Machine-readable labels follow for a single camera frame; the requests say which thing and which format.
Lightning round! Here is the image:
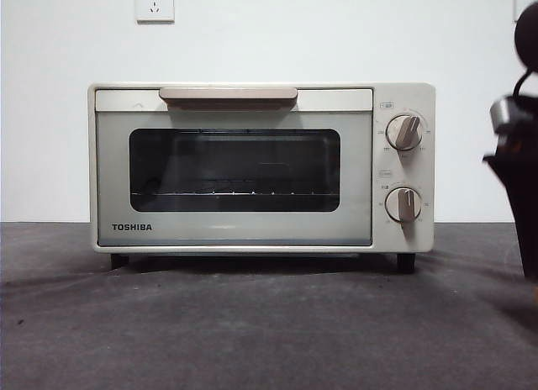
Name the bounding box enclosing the oven door with beige handle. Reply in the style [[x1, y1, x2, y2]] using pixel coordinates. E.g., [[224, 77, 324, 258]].
[[94, 87, 374, 247]]

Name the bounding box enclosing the cream Toshiba toaster oven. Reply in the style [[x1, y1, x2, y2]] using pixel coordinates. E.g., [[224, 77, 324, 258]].
[[87, 82, 436, 276]]

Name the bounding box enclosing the oven timer knob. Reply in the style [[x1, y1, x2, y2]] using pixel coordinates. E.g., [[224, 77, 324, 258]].
[[384, 186, 424, 224]]

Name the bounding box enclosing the oven temperature knob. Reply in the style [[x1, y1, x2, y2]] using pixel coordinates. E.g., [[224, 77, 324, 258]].
[[385, 113, 425, 151]]

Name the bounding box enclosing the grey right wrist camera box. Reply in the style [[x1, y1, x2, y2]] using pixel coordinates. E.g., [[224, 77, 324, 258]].
[[488, 95, 519, 134]]

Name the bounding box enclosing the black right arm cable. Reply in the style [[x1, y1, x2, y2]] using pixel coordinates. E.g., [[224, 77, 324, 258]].
[[512, 66, 538, 100]]

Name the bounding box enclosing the metal wire oven rack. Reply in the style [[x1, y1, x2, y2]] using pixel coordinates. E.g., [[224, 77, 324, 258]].
[[130, 178, 338, 198]]

